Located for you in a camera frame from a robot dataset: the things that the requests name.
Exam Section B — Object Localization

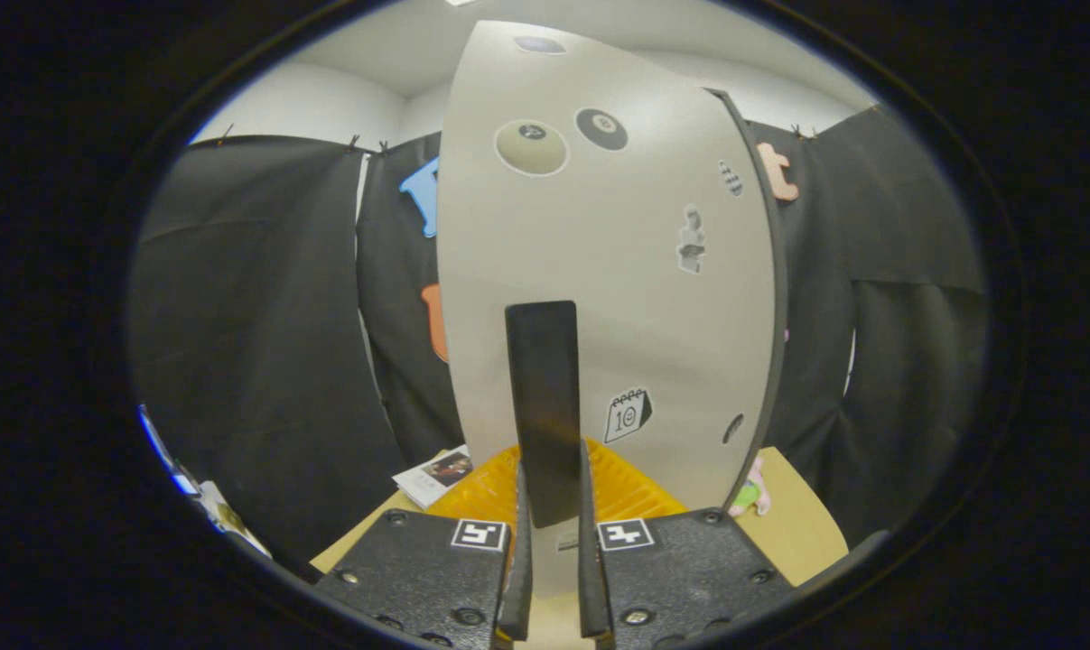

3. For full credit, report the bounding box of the black cabinet door handle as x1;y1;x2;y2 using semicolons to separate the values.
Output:
505;301;583;529

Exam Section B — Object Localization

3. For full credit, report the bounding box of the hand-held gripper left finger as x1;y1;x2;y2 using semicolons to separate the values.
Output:
314;440;535;650

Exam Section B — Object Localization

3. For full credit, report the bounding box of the white book with photo cover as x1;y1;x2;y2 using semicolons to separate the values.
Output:
392;444;473;511

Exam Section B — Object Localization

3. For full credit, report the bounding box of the green plush toy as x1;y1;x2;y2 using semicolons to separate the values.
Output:
728;456;771;517

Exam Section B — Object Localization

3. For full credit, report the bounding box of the dark grey shoe cabinet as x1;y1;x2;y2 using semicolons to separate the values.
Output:
707;88;789;479

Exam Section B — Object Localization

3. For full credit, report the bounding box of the light grey shoe cabinet door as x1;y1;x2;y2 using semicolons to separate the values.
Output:
436;20;778;601

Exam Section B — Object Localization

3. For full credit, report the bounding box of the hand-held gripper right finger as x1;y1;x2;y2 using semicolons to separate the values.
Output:
577;438;794;650

